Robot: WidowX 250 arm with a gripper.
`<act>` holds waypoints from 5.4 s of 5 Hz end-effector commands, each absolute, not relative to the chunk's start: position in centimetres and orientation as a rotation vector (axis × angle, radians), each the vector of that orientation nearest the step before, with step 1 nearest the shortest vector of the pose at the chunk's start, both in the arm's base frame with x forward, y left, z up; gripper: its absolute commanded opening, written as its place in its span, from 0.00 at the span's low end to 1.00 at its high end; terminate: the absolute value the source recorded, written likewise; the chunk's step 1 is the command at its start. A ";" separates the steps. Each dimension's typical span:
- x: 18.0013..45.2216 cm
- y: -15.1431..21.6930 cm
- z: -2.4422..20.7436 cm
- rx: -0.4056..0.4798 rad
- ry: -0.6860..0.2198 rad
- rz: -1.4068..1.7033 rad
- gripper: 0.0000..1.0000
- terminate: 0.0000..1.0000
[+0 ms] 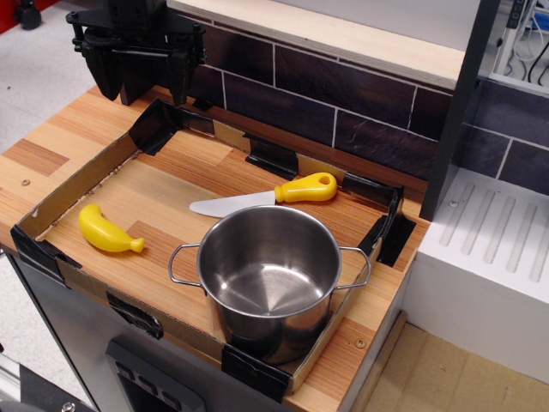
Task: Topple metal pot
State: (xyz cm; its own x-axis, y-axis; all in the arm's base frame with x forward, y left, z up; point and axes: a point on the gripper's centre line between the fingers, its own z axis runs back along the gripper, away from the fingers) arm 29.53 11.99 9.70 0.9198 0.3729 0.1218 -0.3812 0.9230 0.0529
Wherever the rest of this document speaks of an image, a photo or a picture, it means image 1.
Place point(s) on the stainless steel pot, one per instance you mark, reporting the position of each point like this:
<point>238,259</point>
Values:
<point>269,273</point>

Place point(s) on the black caster wheel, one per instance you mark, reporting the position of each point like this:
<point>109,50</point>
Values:
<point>27,15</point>

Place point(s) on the dark grey vertical post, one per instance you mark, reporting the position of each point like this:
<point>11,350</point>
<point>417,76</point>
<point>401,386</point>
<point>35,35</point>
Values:
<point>478,63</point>

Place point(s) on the grey oven control panel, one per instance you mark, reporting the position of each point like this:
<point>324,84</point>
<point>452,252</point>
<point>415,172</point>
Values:
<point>146,387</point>

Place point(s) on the yellow handled toy knife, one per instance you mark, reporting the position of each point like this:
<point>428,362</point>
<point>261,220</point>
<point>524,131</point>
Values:
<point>317,187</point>

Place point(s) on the white wire rack with cables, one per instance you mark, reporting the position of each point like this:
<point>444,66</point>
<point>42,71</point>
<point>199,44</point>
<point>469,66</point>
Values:
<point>521,45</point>

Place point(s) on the white toy sink drainboard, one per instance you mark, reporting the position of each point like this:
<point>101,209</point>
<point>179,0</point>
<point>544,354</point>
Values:
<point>480,276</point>

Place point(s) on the taped cardboard fence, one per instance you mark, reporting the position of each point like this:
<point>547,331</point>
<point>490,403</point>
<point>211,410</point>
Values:
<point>144,165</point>

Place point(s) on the light wooden shelf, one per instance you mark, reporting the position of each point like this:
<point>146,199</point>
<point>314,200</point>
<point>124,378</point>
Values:
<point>391,53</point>

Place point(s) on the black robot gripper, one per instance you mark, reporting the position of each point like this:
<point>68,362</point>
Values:
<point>132,46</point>

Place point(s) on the yellow toy banana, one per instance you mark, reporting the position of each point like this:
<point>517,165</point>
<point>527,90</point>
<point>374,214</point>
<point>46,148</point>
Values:
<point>105,235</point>

